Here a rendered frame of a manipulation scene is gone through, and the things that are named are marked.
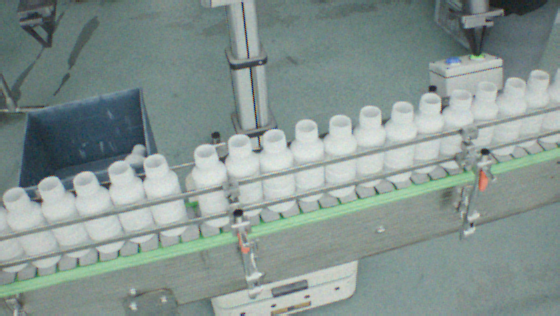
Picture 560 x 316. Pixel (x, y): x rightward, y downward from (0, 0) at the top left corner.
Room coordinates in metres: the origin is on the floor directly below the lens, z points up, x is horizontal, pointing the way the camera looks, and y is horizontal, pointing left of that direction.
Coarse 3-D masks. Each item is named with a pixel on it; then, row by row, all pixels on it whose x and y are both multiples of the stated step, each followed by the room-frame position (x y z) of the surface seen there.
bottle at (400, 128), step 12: (396, 108) 0.78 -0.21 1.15; (408, 108) 0.78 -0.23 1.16; (396, 120) 0.76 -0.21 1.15; (408, 120) 0.75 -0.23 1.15; (396, 132) 0.75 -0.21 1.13; (408, 132) 0.75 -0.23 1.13; (384, 156) 0.76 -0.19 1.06; (396, 156) 0.74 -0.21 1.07; (408, 156) 0.74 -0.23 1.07; (384, 168) 0.76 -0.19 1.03; (396, 168) 0.74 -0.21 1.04; (396, 180) 0.74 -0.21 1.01
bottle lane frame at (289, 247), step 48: (432, 192) 0.73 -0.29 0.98; (480, 192) 0.76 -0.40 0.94; (528, 192) 0.79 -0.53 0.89; (288, 240) 0.67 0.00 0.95; (336, 240) 0.69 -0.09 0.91; (384, 240) 0.71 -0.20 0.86; (0, 288) 0.56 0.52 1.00; (48, 288) 0.57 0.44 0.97; (96, 288) 0.59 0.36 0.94; (144, 288) 0.60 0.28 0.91; (192, 288) 0.62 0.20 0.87; (240, 288) 0.64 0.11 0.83
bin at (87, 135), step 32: (96, 96) 1.19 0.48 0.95; (128, 96) 1.21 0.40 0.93; (32, 128) 1.13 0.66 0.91; (64, 128) 1.17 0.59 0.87; (96, 128) 1.19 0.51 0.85; (128, 128) 1.20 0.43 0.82; (32, 160) 1.02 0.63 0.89; (64, 160) 1.16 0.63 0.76; (96, 160) 1.18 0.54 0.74; (32, 192) 0.86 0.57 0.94
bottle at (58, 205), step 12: (48, 180) 0.66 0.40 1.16; (48, 192) 0.62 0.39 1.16; (60, 192) 0.63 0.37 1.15; (48, 204) 0.62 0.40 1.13; (60, 204) 0.63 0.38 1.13; (72, 204) 0.63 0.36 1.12; (48, 216) 0.61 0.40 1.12; (60, 216) 0.61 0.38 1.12; (72, 216) 0.62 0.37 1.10; (60, 228) 0.61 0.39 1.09; (72, 228) 0.62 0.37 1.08; (84, 228) 0.63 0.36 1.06; (60, 240) 0.61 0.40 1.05; (72, 240) 0.61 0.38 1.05; (84, 240) 0.62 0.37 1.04; (84, 252) 0.62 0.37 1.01
